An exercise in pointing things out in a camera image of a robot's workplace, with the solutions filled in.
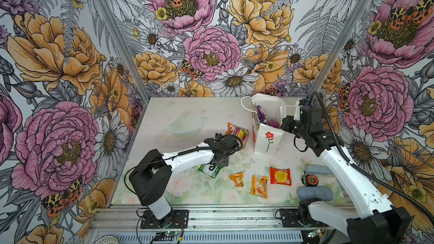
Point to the green white snack bag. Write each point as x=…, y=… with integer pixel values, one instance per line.
x=209, y=169

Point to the black orange tape measure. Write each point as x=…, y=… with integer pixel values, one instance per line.
x=310, y=180

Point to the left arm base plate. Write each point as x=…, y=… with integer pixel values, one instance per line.
x=176, y=219

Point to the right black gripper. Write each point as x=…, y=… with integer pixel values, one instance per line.
x=286, y=121

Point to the aluminium rail frame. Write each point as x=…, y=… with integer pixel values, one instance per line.
x=223, y=225

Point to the orange yellow snack packet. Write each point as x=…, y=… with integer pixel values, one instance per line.
x=259, y=186

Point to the red yellow snack packet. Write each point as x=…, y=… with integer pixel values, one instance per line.
x=280, y=176

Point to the purple grape gummy bag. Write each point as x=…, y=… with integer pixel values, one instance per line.
x=261, y=115

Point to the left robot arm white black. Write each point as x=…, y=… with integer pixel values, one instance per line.
x=149, y=179

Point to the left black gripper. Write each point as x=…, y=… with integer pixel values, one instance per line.
x=224, y=162

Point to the white floral paper bag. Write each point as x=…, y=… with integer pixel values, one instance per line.
x=266, y=139

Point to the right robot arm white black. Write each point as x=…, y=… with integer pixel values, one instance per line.
x=376, y=220

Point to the small orange candy packet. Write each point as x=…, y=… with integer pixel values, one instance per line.
x=237, y=179

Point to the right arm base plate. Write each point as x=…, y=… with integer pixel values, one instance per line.
x=290, y=218

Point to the orange red candy bag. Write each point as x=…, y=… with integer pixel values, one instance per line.
x=241, y=133

